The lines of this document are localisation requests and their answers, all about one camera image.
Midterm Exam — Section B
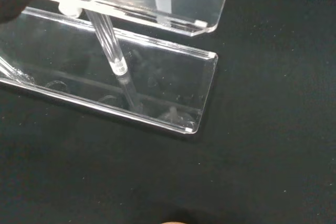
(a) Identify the clear acrylic funnel stand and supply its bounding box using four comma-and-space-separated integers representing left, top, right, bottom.
0, 0, 235, 137

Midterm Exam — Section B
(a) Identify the black cloth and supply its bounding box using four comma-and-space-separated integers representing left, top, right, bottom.
0, 0, 336, 224

